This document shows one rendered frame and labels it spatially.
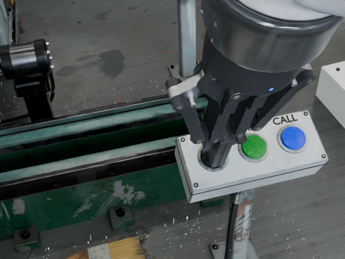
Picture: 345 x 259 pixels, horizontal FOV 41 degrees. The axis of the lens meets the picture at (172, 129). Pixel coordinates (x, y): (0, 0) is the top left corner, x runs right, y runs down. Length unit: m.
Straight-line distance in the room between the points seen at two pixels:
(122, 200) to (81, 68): 0.48
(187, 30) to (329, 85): 0.33
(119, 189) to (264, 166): 0.31
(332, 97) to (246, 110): 0.62
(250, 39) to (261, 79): 0.05
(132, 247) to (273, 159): 0.32
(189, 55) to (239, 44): 0.80
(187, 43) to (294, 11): 0.82
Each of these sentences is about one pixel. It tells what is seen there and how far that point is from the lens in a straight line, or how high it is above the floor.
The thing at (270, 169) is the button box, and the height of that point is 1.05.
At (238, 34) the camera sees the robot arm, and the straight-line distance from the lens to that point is 0.28.
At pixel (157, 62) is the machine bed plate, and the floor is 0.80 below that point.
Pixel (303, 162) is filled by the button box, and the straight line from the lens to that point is 0.57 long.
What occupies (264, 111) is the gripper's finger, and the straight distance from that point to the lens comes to 0.45.
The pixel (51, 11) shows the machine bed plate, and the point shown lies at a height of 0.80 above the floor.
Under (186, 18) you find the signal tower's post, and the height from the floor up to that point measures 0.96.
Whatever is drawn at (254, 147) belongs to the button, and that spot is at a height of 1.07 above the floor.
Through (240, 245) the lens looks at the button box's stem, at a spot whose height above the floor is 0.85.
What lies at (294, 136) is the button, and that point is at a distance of 0.57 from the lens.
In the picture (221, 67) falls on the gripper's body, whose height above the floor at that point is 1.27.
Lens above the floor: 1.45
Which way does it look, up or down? 42 degrees down
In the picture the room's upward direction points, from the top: 3 degrees counter-clockwise
